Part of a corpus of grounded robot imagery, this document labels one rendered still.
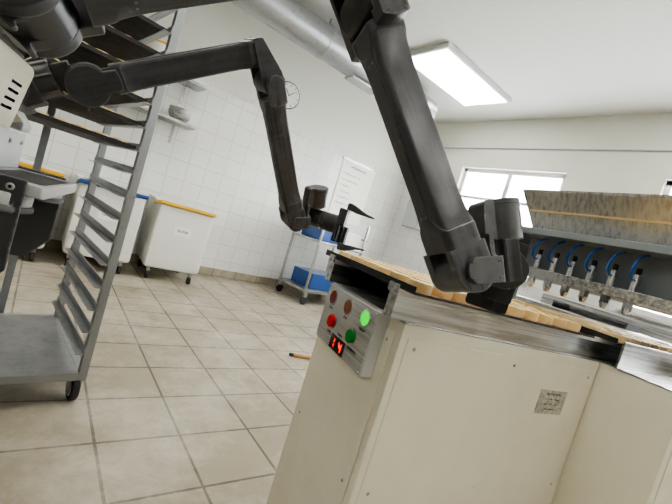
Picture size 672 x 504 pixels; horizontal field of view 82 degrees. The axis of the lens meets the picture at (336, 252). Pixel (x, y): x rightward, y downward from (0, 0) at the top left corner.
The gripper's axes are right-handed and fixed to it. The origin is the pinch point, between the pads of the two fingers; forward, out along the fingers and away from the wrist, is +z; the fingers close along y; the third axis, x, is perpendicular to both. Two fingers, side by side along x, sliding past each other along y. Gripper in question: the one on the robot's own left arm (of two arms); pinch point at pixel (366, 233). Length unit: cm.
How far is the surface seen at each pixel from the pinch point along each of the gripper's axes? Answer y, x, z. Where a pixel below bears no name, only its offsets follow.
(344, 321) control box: 21.4, 25.5, 7.9
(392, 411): 33, 33, 25
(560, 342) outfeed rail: 12, -1, 57
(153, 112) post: -20, -3, -94
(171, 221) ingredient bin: 38, -191, -235
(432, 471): 46, 21, 36
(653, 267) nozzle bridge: -15, -19, 77
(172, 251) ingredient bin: 66, -198, -230
